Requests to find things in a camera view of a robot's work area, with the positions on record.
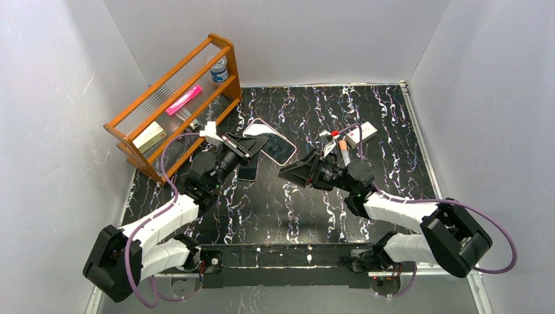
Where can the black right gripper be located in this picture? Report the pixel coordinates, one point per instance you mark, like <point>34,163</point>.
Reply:
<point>316,169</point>

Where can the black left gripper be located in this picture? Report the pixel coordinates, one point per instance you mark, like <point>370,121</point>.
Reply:
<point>239,147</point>

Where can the black phone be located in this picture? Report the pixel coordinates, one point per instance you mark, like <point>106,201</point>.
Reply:
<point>248,173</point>

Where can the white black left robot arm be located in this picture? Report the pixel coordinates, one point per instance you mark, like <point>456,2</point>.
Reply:
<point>122,257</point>

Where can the orange white marker tube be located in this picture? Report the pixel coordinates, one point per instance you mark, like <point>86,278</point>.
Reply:
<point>344,150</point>

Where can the small item on lower shelf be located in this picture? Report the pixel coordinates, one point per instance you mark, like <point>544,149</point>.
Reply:
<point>194,124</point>

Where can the pink flat box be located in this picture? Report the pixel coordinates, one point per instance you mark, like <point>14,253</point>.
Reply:
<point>184,99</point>

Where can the white red box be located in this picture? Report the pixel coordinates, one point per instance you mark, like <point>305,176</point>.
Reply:
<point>360,134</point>

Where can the white blue round jar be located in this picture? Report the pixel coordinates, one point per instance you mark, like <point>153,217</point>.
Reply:
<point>218,71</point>

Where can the orange wooden shelf rack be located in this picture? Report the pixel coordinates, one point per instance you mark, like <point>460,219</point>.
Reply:
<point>204,86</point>

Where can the cream green box on shelf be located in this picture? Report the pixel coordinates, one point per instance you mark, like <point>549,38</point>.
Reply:
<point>149,137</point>

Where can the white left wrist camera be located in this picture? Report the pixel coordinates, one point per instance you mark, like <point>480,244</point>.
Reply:
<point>209,133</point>

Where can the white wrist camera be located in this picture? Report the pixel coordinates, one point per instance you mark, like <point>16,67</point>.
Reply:
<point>209,133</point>
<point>328,140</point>

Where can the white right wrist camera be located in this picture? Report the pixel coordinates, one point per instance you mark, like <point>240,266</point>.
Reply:
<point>328,140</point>

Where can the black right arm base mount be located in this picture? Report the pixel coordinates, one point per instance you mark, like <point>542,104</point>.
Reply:
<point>360,260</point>

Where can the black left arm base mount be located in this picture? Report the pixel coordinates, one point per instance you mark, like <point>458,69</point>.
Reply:
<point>211,261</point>

